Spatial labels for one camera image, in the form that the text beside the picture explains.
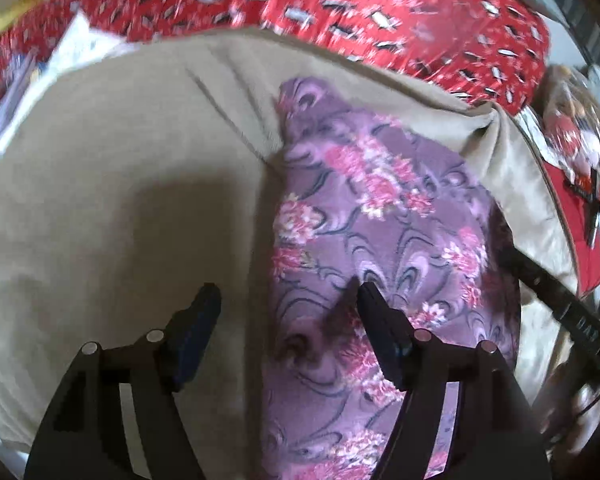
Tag purple floral shirt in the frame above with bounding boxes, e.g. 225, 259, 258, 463
261, 78, 521, 479

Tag person right hand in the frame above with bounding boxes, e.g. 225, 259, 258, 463
533, 354, 600, 467

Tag plastic bag with toys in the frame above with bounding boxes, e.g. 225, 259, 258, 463
536, 64, 600, 181

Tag beige fleece blanket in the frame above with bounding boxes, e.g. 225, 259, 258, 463
0, 29, 578, 479

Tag red penguin pattern quilt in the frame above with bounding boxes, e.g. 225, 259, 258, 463
0, 0, 550, 114

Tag white paper sheets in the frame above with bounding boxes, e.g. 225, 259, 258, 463
0, 10, 138, 157

